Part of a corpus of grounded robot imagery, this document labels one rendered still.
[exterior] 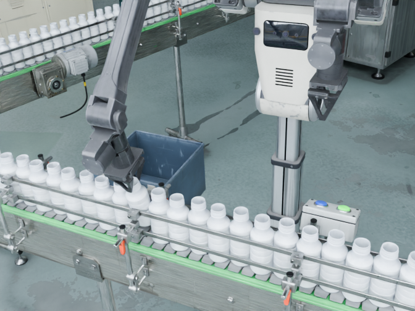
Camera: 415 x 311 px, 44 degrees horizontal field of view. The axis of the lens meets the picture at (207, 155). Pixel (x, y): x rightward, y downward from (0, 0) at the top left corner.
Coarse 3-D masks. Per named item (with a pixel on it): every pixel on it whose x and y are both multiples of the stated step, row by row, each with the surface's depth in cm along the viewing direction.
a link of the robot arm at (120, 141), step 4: (124, 132) 122; (116, 136) 119; (120, 136) 120; (124, 136) 121; (112, 140) 119; (116, 140) 120; (120, 140) 120; (124, 140) 122; (112, 144) 120; (116, 144) 120; (120, 144) 121; (124, 144) 122; (116, 148) 121; (120, 148) 122; (124, 148) 123; (116, 152) 122
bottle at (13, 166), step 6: (0, 156) 155; (6, 156) 157; (12, 156) 156; (6, 162) 155; (12, 162) 156; (0, 168) 157; (6, 168) 156; (12, 168) 156; (6, 174) 156; (12, 174) 156; (18, 186) 159; (12, 192) 159; (18, 192) 160
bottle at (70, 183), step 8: (64, 168) 148; (72, 168) 147; (64, 176) 146; (72, 176) 146; (64, 184) 147; (72, 184) 147; (72, 192) 147; (64, 200) 149; (72, 200) 148; (80, 200) 150; (72, 208) 150; (80, 208) 151; (72, 216) 152
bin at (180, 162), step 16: (144, 144) 212; (160, 144) 208; (176, 144) 204; (192, 144) 201; (160, 160) 213; (176, 160) 209; (192, 160) 192; (96, 176) 188; (144, 176) 219; (160, 176) 217; (176, 176) 182; (192, 176) 195; (176, 192) 185; (192, 192) 198
